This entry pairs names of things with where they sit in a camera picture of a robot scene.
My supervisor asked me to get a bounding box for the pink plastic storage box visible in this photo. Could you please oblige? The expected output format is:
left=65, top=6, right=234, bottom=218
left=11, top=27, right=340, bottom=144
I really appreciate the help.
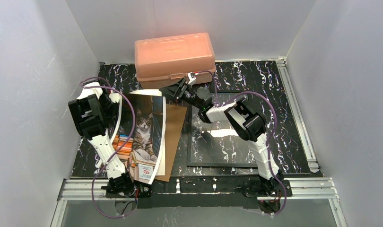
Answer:
left=134, top=33, right=216, bottom=89

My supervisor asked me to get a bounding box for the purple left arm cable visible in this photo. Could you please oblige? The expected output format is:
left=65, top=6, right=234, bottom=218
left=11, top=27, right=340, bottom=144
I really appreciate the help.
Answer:
left=79, top=77, right=139, bottom=219

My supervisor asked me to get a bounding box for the brown cardboard backing board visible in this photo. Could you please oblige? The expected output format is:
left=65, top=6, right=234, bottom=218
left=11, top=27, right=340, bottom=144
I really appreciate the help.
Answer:
left=155, top=104, right=187, bottom=182

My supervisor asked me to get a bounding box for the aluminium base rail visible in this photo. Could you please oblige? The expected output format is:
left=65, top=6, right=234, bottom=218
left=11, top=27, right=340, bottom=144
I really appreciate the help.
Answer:
left=51, top=176, right=347, bottom=227

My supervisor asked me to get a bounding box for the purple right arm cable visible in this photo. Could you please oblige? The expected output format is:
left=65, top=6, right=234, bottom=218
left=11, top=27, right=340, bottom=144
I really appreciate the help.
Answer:
left=193, top=70, right=287, bottom=217

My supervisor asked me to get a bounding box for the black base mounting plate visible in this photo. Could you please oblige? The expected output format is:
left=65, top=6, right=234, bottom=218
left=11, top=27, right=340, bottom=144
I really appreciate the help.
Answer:
left=105, top=175, right=293, bottom=210

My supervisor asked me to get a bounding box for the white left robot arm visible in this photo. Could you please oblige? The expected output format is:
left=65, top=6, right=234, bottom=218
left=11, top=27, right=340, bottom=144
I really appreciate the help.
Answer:
left=68, top=82, right=126, bottom=180

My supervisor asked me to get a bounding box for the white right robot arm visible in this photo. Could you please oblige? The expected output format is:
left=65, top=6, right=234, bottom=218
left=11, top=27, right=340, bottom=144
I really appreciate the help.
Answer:
left=159, top=79, right=283, bottom=182

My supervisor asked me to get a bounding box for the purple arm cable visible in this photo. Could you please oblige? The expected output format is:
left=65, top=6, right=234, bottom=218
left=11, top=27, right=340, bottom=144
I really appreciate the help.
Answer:
left=193, top=70, right=287, bottom=217
left=79, top=77, right=139, bottom=219

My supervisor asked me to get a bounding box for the cat photo print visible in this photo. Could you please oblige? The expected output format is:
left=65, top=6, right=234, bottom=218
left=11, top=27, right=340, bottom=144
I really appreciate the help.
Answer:
left=111, top=95, right=164, bottom=185

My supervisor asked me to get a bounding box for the black picture frame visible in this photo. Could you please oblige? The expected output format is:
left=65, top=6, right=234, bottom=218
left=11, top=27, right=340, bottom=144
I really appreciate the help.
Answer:
left=186, top=92, right=258, bottom=168

